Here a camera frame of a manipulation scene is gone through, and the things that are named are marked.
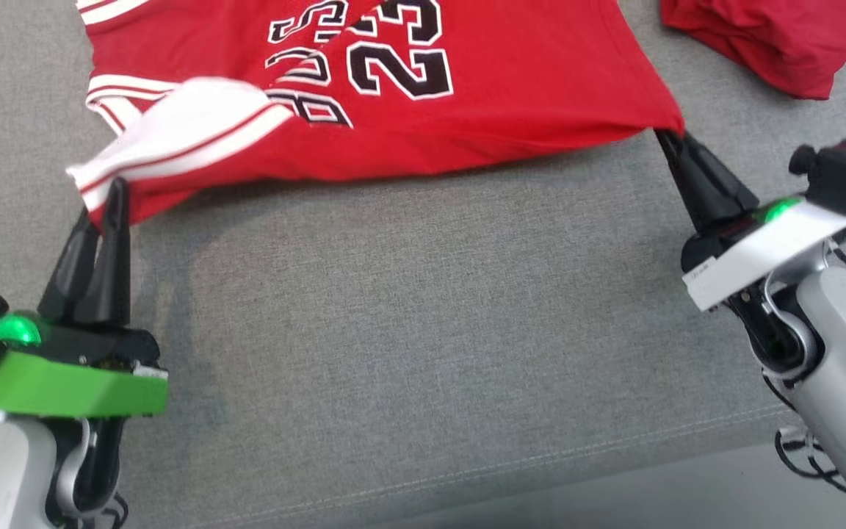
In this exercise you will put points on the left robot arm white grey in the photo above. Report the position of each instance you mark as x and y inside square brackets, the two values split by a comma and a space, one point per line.
[4, 470]

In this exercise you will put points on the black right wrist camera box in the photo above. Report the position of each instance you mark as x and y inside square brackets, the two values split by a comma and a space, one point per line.
[841, 173]

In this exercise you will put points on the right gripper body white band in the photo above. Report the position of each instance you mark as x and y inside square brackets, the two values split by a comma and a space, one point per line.
[761, 250]

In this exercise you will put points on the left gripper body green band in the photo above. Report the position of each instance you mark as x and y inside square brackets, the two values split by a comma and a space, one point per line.
[78, 382]

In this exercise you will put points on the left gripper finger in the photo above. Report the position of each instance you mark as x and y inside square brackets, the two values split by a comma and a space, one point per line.
[67, 286]
[114, 279]

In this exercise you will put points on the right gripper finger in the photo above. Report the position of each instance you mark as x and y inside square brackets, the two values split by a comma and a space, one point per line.
[724, 191]
[691, 198]

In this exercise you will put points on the red shorts white stripes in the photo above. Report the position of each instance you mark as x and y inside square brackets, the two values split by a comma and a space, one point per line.
[768, 37]

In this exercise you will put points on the grey fabric sofa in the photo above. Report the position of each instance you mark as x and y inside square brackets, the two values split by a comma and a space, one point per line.
[393, 330]

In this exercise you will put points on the red basketball jersey number 23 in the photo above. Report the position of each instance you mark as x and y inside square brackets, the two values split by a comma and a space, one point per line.
[526, 95]

